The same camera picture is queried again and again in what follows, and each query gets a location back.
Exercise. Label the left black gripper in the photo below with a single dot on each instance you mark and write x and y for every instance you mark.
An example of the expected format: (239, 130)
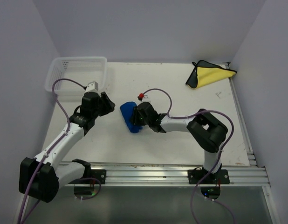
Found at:
(108, 105)

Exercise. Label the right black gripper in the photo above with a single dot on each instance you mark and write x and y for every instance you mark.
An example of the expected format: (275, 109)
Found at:
(136, 120)

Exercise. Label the blue towel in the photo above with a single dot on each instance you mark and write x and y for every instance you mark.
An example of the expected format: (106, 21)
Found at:
(126, 110)

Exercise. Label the yellow and black towel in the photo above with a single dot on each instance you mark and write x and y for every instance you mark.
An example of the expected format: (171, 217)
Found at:
(205, 73)

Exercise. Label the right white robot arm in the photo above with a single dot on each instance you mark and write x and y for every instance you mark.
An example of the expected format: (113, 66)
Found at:
(205, 128)

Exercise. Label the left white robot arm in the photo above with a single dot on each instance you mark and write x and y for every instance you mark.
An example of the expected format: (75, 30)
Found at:
(41, 177)

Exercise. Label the white plastic basket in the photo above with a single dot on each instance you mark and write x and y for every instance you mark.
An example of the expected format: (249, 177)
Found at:
(83, 70)

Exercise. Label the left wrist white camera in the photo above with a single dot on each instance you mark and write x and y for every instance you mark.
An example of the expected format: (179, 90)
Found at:
(92, 87)

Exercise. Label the aluminium mounting rail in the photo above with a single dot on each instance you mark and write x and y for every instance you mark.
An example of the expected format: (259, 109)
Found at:
(169, 175)

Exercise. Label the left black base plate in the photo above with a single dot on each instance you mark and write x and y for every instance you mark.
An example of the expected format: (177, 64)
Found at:
(99, 174)

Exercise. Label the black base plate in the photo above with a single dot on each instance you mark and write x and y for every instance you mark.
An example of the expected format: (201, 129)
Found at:
(197, 175)
(99, 174)

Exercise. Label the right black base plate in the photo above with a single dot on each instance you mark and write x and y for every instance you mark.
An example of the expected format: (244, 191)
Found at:
(197, 175)

